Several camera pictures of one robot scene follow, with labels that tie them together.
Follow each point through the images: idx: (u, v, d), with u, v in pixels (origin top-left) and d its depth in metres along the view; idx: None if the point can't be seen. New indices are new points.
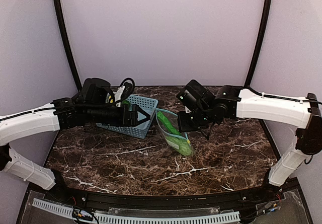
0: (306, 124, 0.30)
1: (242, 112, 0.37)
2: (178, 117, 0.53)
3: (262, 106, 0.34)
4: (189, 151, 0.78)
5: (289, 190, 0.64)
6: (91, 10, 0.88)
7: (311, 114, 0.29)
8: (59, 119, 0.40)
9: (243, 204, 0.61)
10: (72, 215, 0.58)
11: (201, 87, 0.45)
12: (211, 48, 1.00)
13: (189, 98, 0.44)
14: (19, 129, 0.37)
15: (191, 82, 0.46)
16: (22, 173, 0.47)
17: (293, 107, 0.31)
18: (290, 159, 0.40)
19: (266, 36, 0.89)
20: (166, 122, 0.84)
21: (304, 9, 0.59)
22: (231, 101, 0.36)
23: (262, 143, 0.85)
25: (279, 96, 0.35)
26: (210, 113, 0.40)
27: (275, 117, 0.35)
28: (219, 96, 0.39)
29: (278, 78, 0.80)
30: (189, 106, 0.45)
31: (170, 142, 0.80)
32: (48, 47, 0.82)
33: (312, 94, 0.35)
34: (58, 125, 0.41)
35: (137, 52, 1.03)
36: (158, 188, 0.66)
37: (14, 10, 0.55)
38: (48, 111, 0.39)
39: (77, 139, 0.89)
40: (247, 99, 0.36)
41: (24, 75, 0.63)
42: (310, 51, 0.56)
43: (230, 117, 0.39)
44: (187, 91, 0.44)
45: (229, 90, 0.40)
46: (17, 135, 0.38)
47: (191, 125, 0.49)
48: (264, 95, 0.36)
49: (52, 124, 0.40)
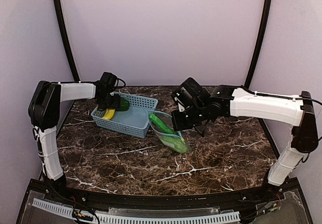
0: (300, 121, 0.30)
1: (236, 110, 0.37)
2: (172, 116, 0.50)
3: (255, 104, 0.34)
4: (185, 149, 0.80)
5: (289, 190, 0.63)
6: (91, 11, 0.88)
7: (304, 111, 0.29)
8: (93, 90, 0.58)
9: (243, 204, 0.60)
10: (72, 215, 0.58)
11: (197, 85, 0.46)
12: (210, 48, 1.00)
13: (185, 95, 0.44)
14: (72, 89, 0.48)
15: (188, 80, 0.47)
16: (49, 148, 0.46)
17: (286, 105, 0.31)
18: (287, 158, 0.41)
19: (266, 36, 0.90)
20: (159, 122, 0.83)
21: (303, 8, 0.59)
22: (224, 99, 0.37)
23: (261, 143, 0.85)
25: (272, 94, 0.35)
26: (205, 111, 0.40)
27: (269, 115, 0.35)
28: (213, 94, 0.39)
29: (278, 77, 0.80)
30: (185, 103, 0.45)
31: (166, 142, 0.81)
32: (48, 46, 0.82)
33: (306, 92, 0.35)
34: (92, 94, 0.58)
35: (138, 52, 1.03)
36: (158, 188, 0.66)
37: (14, 11, 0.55)
38: (88, 83, 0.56)
39: (77, 139, 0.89)
40: (240, 97, 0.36)
41: (24, 75, 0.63)
42: (310, 50, 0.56)
43: (224, 115, 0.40)
44: (183, 88, 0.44)
45: (224, 89, 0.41)
46: (69, 95, 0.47)
47: (186, 123, 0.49)
48: (256, 94, 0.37)
49: (90, 92, 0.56)
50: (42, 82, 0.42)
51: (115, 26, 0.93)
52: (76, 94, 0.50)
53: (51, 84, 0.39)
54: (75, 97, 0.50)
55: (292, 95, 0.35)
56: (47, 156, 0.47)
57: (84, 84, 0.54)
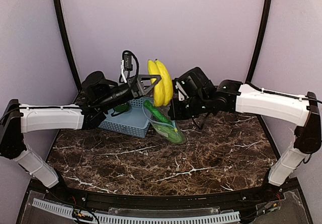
0: (304, 122, 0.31)
1: (242, 106, 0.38)
2: (171, 104, 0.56)
3: (263, 101, 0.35)
4: (179, 139, 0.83)
5: (289, 190, 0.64)
6: (91, 10, 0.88)
7: (310, 112, 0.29)
8: (84, 119, 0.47)
9: (243, 204, 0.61)
10: (72, 215, 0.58)
11: (204, 76, 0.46)
12: (210, 48, 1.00)
13: (190, 85, 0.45)
14: (43, 120, 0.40)
15: (195, 70, 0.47)
16: (31, 166, 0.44)
17: (293, 104, 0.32)
18: (289, 158, 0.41)
19: (266, 36, 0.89)
20: (154, 110, 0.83)
21: (304, 8, 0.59)
22: (231, 95, 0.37)
23: (262, 143, 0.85)
25: (279, 92, 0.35)
26: (209, 104, 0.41)
27: (274, 114, 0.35)
28: (219, 88, 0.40)
29: (278, 77, 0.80)
30: (189, 93, 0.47)
31: (159, 131, 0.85)
32: (47, 46, 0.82)
33: (311, 94, 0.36)
34: (81, 124, 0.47)
35: (138, 52, 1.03)
36: (158, 188, 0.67)
37: (14, 10, 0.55)
38: (73, 110, 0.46)
39: (77, 139, 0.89)
40: (247, 93, 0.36)
41: (23, 74, 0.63)
42: (310, 50, 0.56)
43: (229, 110, 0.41)
44: (190, 77, 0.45)
45: (230, 84, 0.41)
46: (41, 124, 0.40)
47: (183, 113, 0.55)
48: (263, 91, 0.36)
49: (77, 123, 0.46)
50: (13, 101, 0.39)
51: (115, 26, 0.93)
52: (52, 122, 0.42)
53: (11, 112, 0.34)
54: (51, 126, 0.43)
55: (298, 95, 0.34)
56: (31, 172, 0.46)
57: (67, 112, 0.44)
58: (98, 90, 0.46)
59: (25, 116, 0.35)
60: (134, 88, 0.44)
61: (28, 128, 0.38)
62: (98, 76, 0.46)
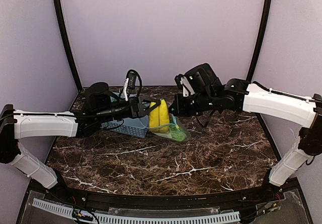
0: (310, 123, 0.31)
1: (249, 106, 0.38)
2: (176, 99, 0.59)
3: (270, 102, 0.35)
4: (183, 135, 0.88)
5: (289, 190, 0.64)
6: (91, 10, 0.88)
7: (316, 114, 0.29)
8: (78, 127, 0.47)
9: (243, 204, 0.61)
10: (72, 215, 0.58)
11: (213, 74, 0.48)
12: (210, 47, 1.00)
13: (198, 81, 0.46)
14: (37, 127, 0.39)
15: (205, 67, 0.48)
16: (27, 169, 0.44)
17: (300, 106, 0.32)
18: (291, 159, 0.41)
19: (266, 36, 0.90)
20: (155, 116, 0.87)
21: (303, 8, 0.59)
22: (239, 93, 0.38)
23: (262, 143, 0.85)
25: (286, 93, 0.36)
26: (216, 101, 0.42)
27: (282, 114, 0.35)
28: (227, 87, 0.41)
29: (278, 77, 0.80)
30: (196, 88, 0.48)
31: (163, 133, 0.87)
32: (48, 45, 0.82)
33: (318, 96, 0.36)
34: (75, 132, 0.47)
35: (138, 52, 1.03)
36: (158, 188, 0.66)
37: (14, 10, 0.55)
38: (68, 118, 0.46)
39: (77, 139, 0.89)
40: (254, 93, 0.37)
41: (23, 74, 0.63)
42: (310, 50, 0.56)
43: (236, 109, 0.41)
44: (198, 74, 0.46)
45: (238, 83, 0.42)
46: (34, 132, 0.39)
47: (186, 110, 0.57)
48: (271, 91, 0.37)
49: (71, 130, 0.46)
50: (7, 107, 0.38)
51: (115, 26, 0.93)
52: (45, 130, 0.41)
53: (3, 119, 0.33)
54: (45, 134, 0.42)
55: (305, 96, 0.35)
56: (29, 174, 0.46)
57: (61, 120, 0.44)
58: (99, 101, 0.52)
59: (18, 122, 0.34)
60: (135, 107, 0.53)
61: (20, 135, 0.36)
62: (104, 88, 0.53)
